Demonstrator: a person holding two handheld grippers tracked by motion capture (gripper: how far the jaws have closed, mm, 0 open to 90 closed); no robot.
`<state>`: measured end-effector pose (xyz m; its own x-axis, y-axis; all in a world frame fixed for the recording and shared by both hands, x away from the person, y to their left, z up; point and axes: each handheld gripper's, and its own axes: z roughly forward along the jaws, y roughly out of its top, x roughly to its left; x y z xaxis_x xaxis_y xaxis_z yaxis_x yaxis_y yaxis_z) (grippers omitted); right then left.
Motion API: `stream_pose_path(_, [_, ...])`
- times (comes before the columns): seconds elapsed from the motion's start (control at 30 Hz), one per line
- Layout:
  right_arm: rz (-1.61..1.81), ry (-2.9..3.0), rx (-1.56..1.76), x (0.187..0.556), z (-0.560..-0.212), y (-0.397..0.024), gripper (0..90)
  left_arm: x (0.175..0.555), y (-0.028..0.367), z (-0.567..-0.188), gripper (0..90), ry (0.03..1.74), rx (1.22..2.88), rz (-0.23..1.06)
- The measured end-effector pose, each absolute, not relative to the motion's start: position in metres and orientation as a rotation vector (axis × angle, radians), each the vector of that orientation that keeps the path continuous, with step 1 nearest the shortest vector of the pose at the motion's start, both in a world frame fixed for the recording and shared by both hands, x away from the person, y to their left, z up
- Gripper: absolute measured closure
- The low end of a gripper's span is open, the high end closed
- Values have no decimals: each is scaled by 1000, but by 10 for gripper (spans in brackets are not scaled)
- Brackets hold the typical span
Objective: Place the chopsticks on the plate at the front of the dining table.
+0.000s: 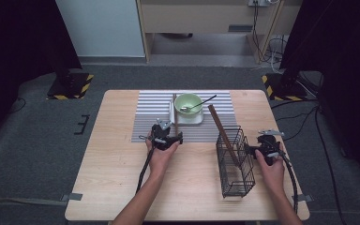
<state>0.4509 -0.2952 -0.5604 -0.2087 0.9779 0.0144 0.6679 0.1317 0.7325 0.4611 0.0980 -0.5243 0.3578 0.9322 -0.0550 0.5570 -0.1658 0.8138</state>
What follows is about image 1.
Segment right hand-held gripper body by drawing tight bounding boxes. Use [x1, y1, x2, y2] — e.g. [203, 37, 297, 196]
[256, 128, 286, 167]

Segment grey power strip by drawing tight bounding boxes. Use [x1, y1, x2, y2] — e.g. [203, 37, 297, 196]
[247, 0, 271, 8]

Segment black stand with striped base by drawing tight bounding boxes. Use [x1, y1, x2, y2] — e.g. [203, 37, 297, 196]
[261, 67, 308, 101]
[46, 59, 95, 101]

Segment white cable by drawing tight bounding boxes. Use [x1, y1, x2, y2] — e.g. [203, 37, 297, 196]
[252, 34, 290, 74]

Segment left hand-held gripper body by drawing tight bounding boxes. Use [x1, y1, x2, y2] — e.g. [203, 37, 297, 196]
[151, 117, 173, 152]

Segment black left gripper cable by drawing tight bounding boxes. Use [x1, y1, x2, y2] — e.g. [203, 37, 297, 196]
[136, 146, 157, 195]

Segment grey striped placemat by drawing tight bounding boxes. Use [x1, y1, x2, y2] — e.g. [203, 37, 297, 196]
[130, 90, 238, 143]

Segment thin black floor cable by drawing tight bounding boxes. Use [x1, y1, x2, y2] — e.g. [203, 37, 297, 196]
[8, 97, 27, 114]

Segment pale green bowl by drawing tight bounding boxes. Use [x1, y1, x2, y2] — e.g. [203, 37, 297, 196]
[173, 93, 204, 119]

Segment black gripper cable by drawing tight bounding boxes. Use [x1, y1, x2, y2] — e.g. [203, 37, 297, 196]
[136, 146, 157, 195]
[276, 149, 300, 214]

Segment metal spoon with black handle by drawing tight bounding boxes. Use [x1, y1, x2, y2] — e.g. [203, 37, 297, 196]
[179, 94, 218, 113]

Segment black curtain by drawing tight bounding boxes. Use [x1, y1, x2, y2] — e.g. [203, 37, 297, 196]
[279, 0, 360, 188]
[0, 0, 83, 148]

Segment white square plate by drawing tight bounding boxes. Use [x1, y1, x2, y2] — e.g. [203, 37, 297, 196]
[168, 97, 204, 126]

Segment grey tape piece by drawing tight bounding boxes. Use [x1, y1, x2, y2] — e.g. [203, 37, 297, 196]
[60, 192, 83, 203]
[295, 194, 314, 203]

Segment long black floor cable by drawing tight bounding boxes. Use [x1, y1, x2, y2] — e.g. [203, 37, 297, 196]
[313, 106, 348, 225]

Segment person's left hand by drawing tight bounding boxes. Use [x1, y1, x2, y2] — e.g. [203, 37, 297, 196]
[145, 132, 181, 179]

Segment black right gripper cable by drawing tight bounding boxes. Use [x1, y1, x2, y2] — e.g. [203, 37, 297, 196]
[276, 149, 300, 214]

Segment black wire basket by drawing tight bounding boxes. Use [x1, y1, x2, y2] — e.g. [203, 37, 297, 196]
[215, 125, 257, 199]

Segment person's right hand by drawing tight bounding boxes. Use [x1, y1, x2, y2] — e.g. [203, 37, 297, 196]
[255, 143, 287, 198]

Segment black hanging cables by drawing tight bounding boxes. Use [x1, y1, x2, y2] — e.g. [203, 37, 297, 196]
[252, 1, 273, 64]

